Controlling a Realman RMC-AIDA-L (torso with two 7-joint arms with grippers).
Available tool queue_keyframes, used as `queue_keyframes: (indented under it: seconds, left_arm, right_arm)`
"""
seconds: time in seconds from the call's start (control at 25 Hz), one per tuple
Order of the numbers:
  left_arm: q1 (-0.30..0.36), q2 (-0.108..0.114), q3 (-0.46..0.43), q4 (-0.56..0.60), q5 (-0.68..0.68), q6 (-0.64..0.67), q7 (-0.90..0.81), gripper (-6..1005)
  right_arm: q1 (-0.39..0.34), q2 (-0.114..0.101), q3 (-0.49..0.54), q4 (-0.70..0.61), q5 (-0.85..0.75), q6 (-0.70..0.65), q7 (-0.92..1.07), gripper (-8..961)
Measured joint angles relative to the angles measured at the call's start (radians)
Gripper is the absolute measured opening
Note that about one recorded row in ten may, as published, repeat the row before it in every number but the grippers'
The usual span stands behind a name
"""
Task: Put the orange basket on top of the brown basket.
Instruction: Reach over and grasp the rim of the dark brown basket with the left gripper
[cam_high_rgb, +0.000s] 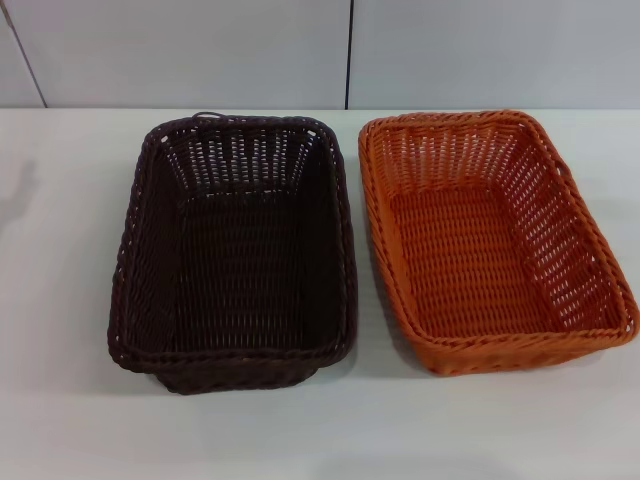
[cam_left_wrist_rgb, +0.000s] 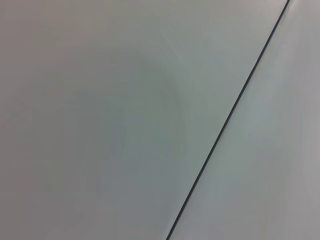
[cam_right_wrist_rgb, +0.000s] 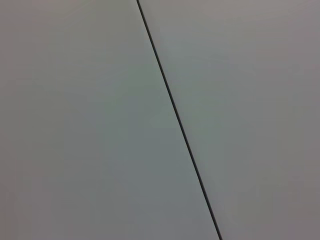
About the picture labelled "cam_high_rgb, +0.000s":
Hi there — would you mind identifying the dark brown woven basket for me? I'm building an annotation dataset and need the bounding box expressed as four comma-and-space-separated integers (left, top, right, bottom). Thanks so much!
107, 112, 360, 396

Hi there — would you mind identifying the orange-yellow woven basket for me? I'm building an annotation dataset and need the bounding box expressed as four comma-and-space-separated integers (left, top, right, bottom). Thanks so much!
357, 108, 640, 379

